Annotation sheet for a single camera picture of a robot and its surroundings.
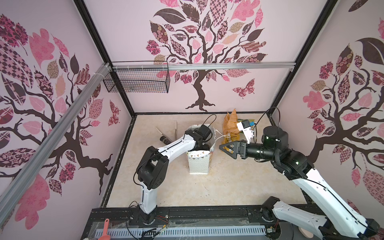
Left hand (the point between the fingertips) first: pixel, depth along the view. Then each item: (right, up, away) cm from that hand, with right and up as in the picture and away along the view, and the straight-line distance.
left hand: (200, 153), depth 90 cm
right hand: (+9, +9, -31) cm, 33 cm away
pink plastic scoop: (-45, -34, -22) cm, 61 cm away
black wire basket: (-40, +49, +5) cm, 64 cm away
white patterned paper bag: (-1, -1, -15) cm, 15 cm away
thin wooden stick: (-31, +14, +18) cm, 38 cm away
